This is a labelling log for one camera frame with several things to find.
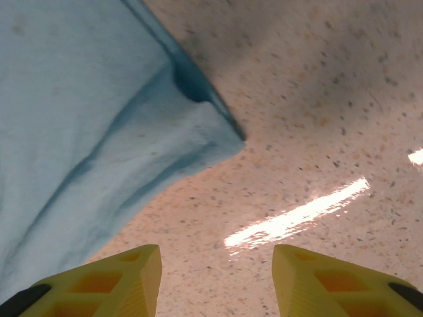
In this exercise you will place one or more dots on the light blue printed t-shirt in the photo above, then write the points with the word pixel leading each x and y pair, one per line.
pixel 72 115

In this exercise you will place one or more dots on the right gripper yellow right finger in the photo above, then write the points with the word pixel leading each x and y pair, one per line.
pixel 330 290

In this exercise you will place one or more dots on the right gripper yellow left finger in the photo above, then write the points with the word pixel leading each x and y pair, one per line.
pixel 109 290

